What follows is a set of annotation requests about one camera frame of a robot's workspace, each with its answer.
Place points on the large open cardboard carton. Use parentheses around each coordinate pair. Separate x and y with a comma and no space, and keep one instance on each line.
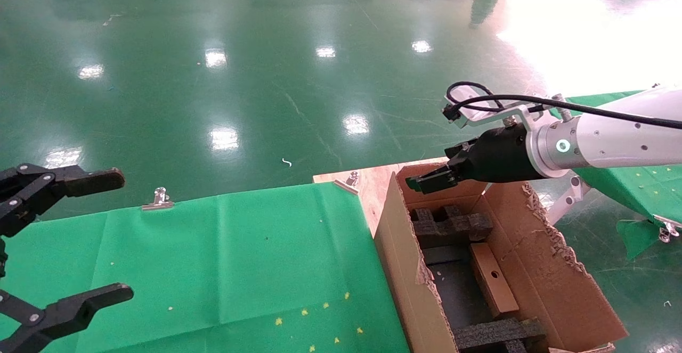
(554,278)

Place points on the silver camera mount bracket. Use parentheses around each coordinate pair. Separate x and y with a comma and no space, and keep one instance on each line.
(519,113)

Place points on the silver binder clip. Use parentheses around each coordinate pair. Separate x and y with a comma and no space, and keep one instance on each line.
(159,202)
(668,231)
(349,181)

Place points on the green tablecloth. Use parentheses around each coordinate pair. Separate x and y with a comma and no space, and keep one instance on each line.
(639,188)
(213,257)

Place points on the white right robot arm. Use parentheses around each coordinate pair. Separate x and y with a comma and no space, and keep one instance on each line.
(613,140)

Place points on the small brown cardboard box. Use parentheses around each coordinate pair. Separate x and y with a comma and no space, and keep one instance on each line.
(495,294)

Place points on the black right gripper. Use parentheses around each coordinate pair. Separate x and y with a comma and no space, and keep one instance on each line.
(501,156)

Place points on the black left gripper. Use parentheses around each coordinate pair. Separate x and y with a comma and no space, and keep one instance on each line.
(2,260)

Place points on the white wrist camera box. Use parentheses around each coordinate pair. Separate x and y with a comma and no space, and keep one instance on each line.
(479,117)

